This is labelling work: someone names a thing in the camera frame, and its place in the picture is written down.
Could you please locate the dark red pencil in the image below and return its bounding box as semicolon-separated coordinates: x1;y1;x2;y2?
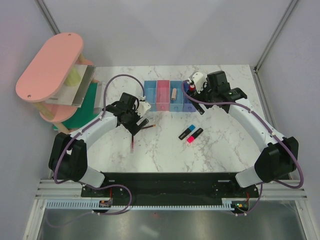
141;124;156;130

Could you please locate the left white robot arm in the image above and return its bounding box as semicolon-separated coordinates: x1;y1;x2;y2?
48;93;151;197

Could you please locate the aluminium frame post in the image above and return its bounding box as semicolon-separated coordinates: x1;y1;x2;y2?
252;0;302;72
34;0;61;35

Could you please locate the blue cap highlighter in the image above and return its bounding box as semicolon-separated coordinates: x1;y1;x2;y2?
178;124;196;140

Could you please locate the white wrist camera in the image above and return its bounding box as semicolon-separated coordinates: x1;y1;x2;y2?
187;71;207;94
136;96;151;117

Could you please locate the left aluminium frame post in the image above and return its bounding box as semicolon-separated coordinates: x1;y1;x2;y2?
34;0;61;35

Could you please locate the red black stamp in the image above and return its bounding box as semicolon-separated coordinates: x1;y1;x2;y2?
189;84;196;92

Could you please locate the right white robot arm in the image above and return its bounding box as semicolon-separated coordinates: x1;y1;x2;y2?
181;70;304;197

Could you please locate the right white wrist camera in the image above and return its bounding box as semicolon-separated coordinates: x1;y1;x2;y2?
187;71;207;94

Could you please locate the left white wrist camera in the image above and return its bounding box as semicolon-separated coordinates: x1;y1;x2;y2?
136;96;151;117

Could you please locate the right aluminium frame post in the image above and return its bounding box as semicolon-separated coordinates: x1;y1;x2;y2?
252;0;302;72

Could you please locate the red pen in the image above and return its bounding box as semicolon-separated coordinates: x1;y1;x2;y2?
130;135;134;153

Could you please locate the white cable duct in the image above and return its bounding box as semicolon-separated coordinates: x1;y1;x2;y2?
45;198;249;211

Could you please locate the pink bin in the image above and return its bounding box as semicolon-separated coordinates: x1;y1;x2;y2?
155;80;170;111

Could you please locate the green box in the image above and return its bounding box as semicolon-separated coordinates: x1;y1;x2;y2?
62;82;106;130

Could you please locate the pink cap highlighter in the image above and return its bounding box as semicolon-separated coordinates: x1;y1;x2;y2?
187;128;204;144

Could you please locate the purple bin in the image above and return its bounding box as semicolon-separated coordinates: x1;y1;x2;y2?
182;82;197;113

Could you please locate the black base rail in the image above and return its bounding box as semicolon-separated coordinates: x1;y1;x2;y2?
81;172;261;208

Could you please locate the pink wooden shelf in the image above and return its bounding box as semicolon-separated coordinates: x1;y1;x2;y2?
15;32;91;134

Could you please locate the light blue bin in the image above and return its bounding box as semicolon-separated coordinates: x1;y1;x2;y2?
144;80;157;112

